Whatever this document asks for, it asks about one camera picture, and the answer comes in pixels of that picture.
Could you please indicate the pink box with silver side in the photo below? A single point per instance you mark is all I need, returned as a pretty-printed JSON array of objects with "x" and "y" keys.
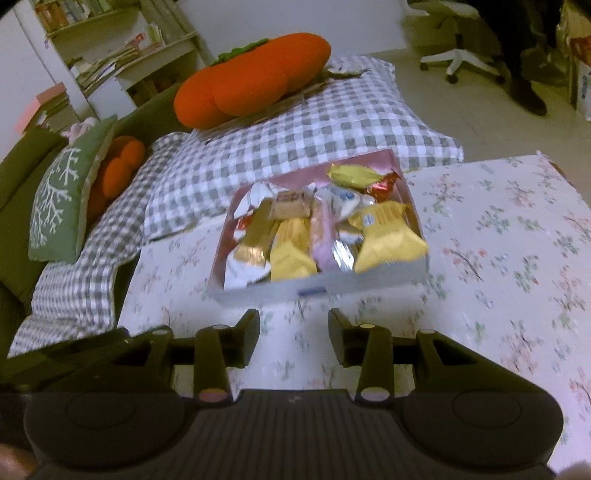
[{"x": 277, "y": 293}]

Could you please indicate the yellow snack packet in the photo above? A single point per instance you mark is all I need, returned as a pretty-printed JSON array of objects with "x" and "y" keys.
[
  {"x": 388, "y": 235},
  {"x": 291, "y": 254}
]

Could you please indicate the grey checked quilt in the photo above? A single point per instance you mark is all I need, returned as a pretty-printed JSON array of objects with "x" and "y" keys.
[{"x": 323, "y": 120}]

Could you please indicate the red and white snack packet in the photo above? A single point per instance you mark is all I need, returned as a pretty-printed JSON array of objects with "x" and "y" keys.
[
  {"x": 240, "y": 225},
  {"x": 385, "y": 184}
]

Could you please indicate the orange brown snack packet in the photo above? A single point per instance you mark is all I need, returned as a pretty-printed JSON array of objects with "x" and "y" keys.
[{"x": 254, "y": 240}]

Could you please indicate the pink storage box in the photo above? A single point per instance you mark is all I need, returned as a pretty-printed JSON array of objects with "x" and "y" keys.
[{"x": 41, "y": 106}]

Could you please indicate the stack of books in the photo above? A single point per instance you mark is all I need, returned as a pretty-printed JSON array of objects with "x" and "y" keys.
[{"x": 106, "y": 60}]

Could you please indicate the yellow puffed chip bag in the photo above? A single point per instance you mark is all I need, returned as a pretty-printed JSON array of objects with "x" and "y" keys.
[{"x": 353, "y": 175}]

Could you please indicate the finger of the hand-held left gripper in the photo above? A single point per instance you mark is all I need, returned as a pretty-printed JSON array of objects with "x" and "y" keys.
[{"x": 69, "y": 360}]

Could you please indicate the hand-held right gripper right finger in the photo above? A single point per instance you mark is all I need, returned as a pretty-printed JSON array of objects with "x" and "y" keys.
[{"x": 336, "y": 337}]

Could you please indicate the small tan biscuit packet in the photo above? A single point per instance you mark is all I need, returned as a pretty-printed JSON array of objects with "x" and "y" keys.
[{"x": 288, "y": 203}]

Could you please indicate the white bag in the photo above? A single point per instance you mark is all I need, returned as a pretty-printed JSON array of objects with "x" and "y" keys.
[{"x": 582, "y": 78}]

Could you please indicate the white office chair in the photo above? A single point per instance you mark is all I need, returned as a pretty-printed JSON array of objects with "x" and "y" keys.
[{"x": 457, "y": 55}]

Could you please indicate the white bookshelf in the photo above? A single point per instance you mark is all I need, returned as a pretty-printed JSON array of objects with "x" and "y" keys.
[{"x": 138, "y": 78}]

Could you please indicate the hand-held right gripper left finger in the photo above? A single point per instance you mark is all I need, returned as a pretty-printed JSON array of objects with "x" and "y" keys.
[{"x": 251, "y": 337}]

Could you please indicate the pink flower nougat packet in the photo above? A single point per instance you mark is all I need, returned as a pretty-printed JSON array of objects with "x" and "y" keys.
[{"x": 323, "y": 235}]

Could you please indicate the green cushion with branch print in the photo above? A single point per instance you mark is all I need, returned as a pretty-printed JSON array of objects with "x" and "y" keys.
[{"x": 60, "y": 198}]

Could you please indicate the pink plush toy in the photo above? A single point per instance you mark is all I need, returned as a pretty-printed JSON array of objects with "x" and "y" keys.
[{"x": 81, "y": 129}]

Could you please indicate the large orange pumpkin cushion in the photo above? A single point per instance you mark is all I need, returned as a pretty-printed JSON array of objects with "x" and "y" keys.
[{"x": 254, "y": 78}]

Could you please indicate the white and blue snack packet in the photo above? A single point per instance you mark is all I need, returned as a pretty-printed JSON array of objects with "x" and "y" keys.
[{"x": 344, "y": 201}]

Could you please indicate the floral tablecloth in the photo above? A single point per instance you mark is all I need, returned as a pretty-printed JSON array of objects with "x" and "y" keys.
[{"x": 508, "y": 254}]

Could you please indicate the silver and clear snack packet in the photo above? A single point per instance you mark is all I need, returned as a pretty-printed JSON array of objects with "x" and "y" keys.
[{"x": 344, "y": 256}]

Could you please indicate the green sofa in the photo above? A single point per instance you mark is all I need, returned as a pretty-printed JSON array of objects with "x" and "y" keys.
[{"x": 23, "y": 161}]

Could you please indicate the small orange pumpkin cushion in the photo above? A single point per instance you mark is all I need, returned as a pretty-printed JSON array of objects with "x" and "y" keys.
[{"x": 117, "y": 166}]

